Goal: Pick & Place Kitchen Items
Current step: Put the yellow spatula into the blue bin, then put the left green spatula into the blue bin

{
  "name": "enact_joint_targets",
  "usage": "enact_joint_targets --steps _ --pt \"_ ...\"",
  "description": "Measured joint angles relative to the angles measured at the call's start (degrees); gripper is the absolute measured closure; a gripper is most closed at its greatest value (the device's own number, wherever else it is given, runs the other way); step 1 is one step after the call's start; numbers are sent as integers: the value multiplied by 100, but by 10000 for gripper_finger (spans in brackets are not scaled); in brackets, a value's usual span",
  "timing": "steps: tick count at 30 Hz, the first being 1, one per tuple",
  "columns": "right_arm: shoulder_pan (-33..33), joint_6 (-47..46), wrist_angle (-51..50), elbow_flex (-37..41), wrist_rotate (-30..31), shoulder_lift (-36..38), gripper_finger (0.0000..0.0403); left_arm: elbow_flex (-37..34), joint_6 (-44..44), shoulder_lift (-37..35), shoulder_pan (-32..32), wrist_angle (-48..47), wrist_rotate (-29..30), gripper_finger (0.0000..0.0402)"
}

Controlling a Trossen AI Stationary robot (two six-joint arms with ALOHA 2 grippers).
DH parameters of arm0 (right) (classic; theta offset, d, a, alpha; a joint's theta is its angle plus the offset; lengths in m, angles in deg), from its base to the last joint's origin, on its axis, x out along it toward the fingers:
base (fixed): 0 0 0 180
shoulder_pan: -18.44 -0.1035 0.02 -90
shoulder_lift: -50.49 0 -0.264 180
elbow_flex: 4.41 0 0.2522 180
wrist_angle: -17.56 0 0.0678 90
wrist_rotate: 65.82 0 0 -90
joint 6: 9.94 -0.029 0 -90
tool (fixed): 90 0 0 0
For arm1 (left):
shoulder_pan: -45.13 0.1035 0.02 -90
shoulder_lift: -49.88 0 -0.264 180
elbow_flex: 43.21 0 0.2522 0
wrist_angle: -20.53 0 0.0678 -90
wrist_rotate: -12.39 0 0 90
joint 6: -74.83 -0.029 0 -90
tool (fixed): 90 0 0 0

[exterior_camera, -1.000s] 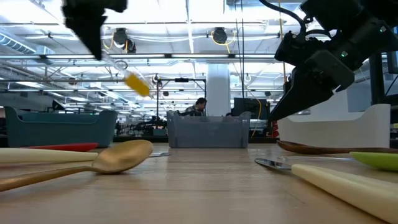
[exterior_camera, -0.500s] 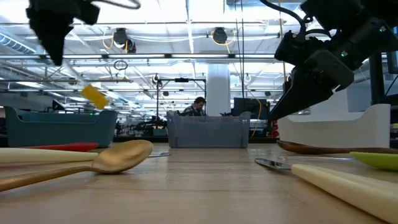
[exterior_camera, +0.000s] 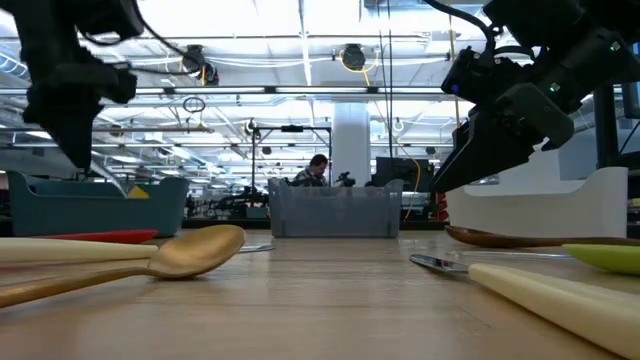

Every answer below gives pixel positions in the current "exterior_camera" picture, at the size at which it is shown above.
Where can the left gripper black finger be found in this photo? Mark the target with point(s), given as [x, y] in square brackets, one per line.
[70, 135]

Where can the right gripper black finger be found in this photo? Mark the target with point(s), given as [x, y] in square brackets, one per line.
[490, 150]
[461, 142]

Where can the dark wooden spoon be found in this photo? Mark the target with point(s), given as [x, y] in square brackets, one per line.
[480, 239]

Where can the red silicone spoon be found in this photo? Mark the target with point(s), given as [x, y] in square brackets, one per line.
[115, 236]

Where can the green silicone spoon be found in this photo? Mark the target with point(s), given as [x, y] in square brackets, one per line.
[610, 257]

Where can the gold metal spoon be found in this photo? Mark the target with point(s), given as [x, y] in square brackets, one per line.
[200, 252]

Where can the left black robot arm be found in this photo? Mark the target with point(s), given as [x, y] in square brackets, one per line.
[50, 20]

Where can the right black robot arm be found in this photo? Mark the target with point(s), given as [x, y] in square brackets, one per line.
[600, 30]

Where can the dark background monitor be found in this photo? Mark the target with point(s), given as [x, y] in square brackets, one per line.
[400, 175]

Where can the white plastic bin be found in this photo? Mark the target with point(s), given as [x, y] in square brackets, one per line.
[525, 210]

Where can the teal plastic bin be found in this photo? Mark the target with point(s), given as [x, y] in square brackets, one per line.
[90, 212]

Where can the white building column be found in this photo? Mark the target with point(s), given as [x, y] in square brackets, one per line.
[350, 140]

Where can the grey translucent plastic bin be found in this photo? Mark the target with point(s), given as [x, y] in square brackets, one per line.
[335, 210]

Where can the person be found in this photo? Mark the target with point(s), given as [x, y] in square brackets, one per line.
[315, 167]

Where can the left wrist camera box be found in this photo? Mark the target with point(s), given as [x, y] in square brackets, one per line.
[122, 85]

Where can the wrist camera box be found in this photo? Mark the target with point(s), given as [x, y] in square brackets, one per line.
[122, 85]
[475, 75]

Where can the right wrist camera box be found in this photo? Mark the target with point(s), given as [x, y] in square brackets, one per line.
[475, 75]

